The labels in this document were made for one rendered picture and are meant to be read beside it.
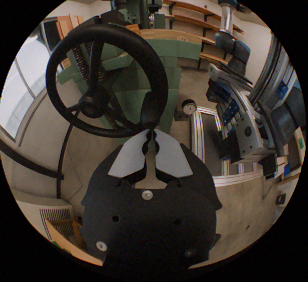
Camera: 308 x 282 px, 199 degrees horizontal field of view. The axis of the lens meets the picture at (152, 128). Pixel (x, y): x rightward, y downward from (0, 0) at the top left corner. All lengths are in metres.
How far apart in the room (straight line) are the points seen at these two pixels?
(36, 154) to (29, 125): 0.34
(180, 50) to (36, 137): 1.55
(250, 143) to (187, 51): 0.34
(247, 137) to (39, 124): 1.75
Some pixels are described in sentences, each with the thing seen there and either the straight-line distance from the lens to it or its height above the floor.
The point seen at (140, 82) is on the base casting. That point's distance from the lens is 0.34.
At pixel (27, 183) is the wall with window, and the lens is 1.50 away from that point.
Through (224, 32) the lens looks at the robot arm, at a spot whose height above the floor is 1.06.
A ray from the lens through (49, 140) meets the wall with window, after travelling 1.54.
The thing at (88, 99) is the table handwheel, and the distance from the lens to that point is 0.17.
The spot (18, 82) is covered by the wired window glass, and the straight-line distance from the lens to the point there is 1.63.
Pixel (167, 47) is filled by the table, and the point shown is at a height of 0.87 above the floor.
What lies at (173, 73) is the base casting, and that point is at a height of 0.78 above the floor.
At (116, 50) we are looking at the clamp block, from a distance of 0.22.
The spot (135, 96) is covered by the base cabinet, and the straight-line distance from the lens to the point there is 0.38.
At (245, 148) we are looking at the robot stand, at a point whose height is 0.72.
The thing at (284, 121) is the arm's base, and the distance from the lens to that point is 0.43.
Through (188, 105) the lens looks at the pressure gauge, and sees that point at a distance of 0.35.
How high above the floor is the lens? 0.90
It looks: 58 degrees down
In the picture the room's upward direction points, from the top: 5 degrees counter-clockwise
